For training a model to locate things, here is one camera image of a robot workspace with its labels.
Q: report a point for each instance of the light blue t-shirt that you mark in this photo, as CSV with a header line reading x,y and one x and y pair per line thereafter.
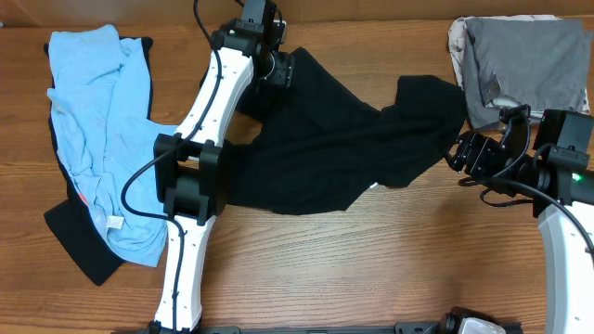
x,y
100,105

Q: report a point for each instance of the folded white cloth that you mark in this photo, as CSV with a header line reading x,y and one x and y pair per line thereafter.
x,y
457,42

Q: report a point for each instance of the brown cardboard backdrop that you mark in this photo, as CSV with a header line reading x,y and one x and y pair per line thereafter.
x,y
62,13

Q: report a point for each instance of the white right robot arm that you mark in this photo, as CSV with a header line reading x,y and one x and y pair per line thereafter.
x,y
548,170

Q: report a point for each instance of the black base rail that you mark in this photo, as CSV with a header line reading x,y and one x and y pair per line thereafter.
x,y
457,320

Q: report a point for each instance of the black t-shirt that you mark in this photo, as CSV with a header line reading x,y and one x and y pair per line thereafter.
x,y
320,147

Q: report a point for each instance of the folded grey shorts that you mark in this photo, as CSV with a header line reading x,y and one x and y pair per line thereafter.
x,y
524,65

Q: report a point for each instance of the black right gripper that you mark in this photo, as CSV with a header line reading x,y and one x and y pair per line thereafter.
x,y
475,167

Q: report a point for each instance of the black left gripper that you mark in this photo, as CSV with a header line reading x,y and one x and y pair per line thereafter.
x,y
283,72

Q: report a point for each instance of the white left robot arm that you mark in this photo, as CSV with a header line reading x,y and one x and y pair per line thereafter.
x,y
188,164

